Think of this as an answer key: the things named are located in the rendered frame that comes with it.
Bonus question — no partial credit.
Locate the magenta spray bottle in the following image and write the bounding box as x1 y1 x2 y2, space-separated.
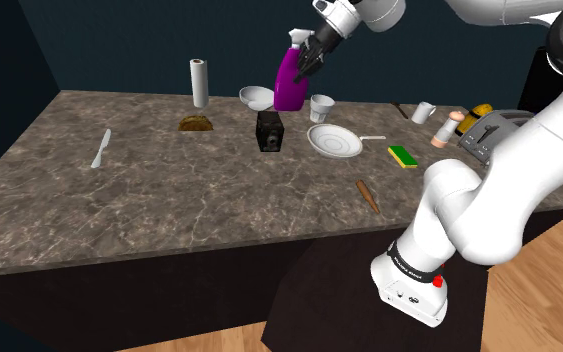
273 28 316 113

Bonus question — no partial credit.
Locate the white ribbed cup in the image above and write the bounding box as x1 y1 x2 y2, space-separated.
309 93 336 124

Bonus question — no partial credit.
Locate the white bowl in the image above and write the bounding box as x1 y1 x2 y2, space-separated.
238 85 276 112

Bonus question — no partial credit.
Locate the white frying pan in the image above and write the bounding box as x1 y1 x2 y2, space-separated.
306 123 387 160

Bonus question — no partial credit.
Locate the brown wooden utensil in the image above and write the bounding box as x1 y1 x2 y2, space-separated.
390 101 410 121

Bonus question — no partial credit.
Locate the white mug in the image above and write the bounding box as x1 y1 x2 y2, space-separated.
410 101 437 126

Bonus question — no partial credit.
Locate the white paper towel roll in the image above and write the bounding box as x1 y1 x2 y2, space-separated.
189 58 210 109

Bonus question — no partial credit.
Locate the green and yellow sponge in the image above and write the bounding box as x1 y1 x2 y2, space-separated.
387 145 420 170

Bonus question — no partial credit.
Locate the brown half bread loaf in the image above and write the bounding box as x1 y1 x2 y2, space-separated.
177 114 215 133

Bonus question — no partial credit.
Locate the white and tan grinder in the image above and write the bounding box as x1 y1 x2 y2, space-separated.
430 110 466 149

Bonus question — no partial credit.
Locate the yellow bottle with black cap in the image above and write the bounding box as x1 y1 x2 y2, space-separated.
454 103 495 137

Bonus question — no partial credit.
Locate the silver toaster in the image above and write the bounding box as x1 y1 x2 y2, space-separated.
457 108 536 167

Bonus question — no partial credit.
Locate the white knife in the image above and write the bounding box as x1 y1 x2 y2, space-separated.
90 128 113 170

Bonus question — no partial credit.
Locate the dark counter cabinet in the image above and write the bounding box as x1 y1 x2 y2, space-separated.
0 206 563 352

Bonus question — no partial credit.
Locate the black box camera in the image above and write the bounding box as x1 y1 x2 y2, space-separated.
254 110 286 153

